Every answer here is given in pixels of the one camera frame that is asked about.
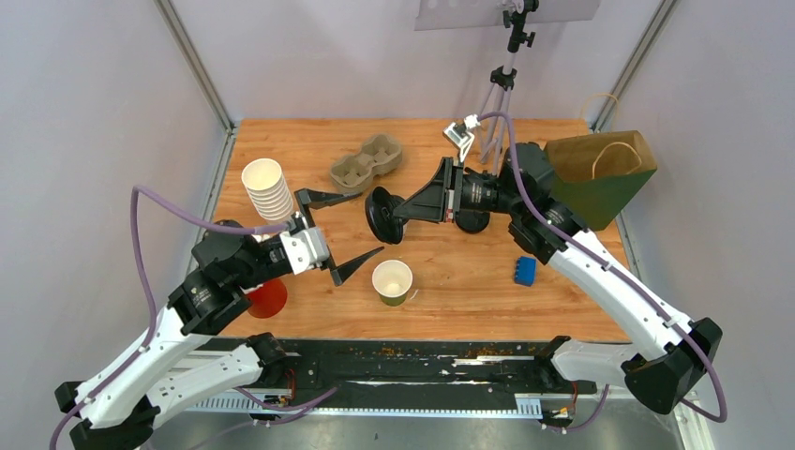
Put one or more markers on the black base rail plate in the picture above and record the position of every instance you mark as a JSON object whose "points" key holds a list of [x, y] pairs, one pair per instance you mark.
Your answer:
{"points": [[420, 376]]}

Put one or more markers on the red cup holder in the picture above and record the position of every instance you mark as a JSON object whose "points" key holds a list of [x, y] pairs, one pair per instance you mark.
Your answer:
{"points": [[267, 300]]}

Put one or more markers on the green paper coffee cup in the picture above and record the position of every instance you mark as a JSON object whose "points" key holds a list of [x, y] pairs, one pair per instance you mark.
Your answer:
{"points": [[392, 279]]}

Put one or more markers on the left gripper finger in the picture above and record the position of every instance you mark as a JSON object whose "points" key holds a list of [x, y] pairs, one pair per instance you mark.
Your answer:
{"points": [[309, 199], [341, 272]]}

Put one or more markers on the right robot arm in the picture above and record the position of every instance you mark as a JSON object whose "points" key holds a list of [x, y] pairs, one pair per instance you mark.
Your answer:
{"points": [[668, 352]]}

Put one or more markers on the blue toy brick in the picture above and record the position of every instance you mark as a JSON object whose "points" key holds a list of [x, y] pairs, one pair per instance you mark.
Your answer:
{"points": [[525, 271]]}

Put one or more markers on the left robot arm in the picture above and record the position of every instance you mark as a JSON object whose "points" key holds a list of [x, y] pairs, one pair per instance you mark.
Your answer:
{"points": [[138, 392]]}

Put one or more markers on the stack of white paper cups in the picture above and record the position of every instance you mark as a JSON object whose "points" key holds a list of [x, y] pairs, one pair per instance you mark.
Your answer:
{"points": [[266, 187]]}

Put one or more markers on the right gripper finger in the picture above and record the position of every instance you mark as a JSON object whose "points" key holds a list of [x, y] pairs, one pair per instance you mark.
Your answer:
{"points": [[427, 205], [434, 191]]}

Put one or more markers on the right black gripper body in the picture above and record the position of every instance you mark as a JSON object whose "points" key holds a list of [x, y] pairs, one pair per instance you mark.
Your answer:
{"points": [[480, 192]]}

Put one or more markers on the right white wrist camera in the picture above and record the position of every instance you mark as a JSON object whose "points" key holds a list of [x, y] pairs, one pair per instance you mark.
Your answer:
{"points": [[461, 136]]}

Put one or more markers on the cardboard cup carrier tray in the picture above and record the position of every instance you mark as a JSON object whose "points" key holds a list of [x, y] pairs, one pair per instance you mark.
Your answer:
{"points": [[378, 155]]}

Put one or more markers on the green paper bag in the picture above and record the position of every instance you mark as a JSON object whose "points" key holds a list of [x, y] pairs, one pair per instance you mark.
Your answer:
{"points": [[597, 175]]}

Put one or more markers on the stack of black lids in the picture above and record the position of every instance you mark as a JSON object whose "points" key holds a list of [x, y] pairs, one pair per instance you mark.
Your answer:
{"points": [[472, 222]]}

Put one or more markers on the camera tripod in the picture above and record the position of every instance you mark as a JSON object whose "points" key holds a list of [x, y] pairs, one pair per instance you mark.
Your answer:
{"points": [[502, 80]]}

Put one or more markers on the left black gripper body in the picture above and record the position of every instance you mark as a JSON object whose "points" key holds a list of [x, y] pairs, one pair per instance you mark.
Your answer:
{"points": [[282, 269]]}

